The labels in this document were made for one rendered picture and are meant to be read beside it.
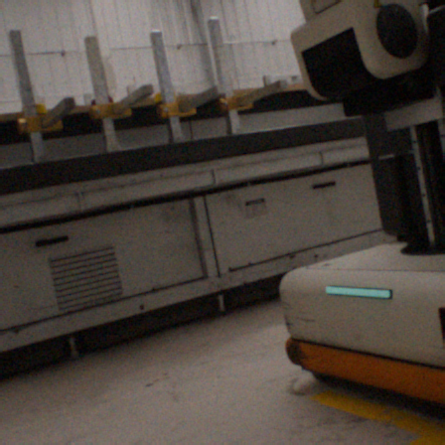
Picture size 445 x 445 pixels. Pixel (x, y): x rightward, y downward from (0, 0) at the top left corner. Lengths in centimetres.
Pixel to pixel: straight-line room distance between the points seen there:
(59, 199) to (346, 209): 143
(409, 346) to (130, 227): 146
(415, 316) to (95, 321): 144
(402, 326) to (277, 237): 160
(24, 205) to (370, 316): 123
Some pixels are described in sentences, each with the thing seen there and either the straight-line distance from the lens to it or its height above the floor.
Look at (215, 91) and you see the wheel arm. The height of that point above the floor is 82.
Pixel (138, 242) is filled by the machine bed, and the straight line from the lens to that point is 239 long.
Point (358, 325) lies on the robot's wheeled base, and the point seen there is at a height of 18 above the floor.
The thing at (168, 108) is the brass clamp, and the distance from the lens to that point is 222.
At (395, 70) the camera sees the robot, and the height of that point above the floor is 65.
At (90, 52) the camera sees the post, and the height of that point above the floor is 105.
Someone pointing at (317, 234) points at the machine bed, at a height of 22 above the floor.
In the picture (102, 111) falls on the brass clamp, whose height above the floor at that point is 84.
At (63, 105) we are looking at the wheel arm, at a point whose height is 82.
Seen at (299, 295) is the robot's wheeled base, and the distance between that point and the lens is 139.
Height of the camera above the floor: 49
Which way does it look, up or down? 3 degrees down
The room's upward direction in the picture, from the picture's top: 11 degrees counter-clockwise
